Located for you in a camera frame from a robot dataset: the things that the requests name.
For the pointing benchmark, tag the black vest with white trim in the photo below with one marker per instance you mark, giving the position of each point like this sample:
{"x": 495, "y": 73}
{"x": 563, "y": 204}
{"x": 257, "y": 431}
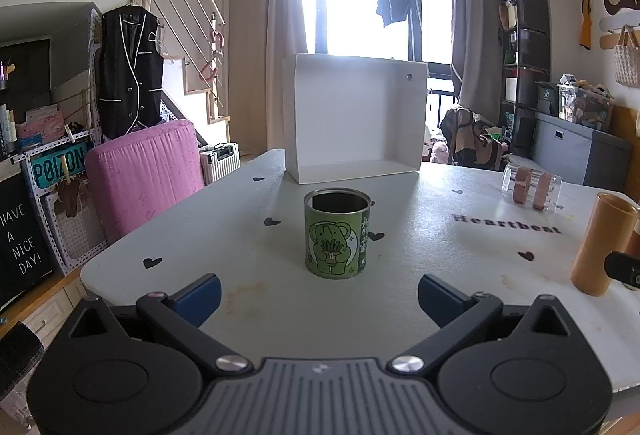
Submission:
{"x": 131, "y": 70}

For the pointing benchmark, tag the clear acrylic holder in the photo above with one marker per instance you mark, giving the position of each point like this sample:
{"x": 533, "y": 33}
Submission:
{"x": 531, "y": 185}

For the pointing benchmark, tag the grey storage box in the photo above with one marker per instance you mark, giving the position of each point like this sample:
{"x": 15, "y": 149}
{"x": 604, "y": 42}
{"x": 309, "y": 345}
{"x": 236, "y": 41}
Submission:
{"x": 575, "y": 150}

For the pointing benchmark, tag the grey curtain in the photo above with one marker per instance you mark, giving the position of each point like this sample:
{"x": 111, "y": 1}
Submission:
{"x": 472, "y": 40}
{"x": 285, "y": 45}

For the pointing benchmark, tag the black shelf rack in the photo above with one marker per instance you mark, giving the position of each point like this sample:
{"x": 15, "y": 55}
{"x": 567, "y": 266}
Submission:
{"x": 525, "y": 55}

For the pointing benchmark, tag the stair railing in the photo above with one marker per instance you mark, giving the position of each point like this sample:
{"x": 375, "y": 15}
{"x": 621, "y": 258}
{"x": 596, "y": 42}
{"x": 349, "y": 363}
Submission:
{"x": 172, "y": 0}

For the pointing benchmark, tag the orange cup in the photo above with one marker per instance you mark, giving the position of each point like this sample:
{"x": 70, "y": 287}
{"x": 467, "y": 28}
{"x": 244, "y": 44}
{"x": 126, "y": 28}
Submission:
{"x": 597, "y": 245}

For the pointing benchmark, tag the clear plastic toy bin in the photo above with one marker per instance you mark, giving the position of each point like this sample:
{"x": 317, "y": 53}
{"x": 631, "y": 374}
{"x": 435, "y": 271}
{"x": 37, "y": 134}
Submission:
{"x": 585, "y": 107}

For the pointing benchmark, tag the black lettered sign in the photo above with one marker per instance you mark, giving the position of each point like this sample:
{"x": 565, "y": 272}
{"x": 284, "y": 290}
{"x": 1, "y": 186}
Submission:
{"x": 22, "y": 245}

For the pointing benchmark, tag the chair with draped clothes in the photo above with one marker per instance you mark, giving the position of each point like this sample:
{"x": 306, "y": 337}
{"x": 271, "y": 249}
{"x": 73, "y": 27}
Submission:
{"x": 470, "y": 140}

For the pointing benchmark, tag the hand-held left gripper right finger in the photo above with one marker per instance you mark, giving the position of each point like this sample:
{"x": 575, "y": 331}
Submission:
{"x": 439, "y": 299}

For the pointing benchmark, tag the white woven bag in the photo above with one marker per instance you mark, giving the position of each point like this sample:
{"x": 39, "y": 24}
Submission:
{"x": 627, "y": 62}

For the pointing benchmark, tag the white open cardboard box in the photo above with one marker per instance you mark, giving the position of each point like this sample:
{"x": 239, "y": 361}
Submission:
{"x": 350, "y": 115}

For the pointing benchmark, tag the white hard case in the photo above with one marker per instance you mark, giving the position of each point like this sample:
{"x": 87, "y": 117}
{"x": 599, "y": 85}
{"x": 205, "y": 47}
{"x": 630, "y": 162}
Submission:
{"x": 219, "y": 162}

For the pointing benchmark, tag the green printed tin cup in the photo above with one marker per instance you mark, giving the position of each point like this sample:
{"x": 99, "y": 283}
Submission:
{"x": 334, "y": 240}

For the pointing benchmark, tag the teal licence plate sign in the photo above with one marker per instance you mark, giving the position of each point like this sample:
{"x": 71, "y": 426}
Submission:
{"x": 59, "y": 165}

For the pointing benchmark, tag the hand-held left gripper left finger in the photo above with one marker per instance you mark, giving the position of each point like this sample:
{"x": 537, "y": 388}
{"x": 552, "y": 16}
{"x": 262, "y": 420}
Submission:
{"x": 201, "y": 299}

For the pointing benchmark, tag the pink padded chair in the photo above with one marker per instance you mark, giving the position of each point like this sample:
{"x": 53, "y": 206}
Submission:
{"x": 145, "y": 175}

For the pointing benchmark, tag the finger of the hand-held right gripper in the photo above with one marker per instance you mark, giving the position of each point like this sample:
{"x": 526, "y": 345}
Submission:
{"x": 625, "y": 269}

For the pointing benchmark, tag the green bin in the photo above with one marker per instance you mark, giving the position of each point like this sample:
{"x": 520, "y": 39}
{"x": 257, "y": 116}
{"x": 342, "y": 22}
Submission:
{"x": 547, "y": 99}

